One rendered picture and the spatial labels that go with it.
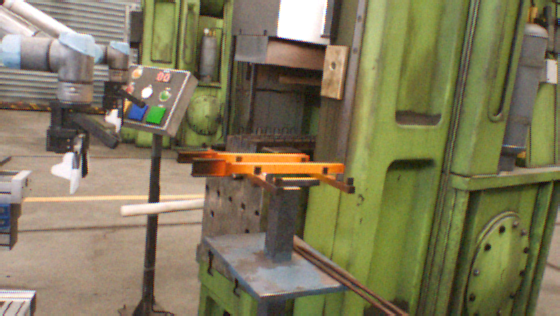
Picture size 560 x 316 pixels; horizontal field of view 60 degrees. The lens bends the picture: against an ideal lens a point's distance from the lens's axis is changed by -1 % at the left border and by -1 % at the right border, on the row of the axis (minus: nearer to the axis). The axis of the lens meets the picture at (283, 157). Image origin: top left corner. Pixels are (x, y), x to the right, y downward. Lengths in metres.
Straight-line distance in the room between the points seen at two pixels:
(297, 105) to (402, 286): 0.89
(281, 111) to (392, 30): 0.75
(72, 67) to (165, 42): 5.56
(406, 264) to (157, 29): 5.31
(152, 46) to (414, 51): 5.23
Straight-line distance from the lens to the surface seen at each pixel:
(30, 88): 9.68
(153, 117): 2.13
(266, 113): 2.11
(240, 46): 1.89
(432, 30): 1.84
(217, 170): 1.25
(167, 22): 6.74
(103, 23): 9.72
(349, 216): 1.65
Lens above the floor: 1.27
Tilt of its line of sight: 10 degrees down
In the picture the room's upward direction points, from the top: 7 degrees clockwise
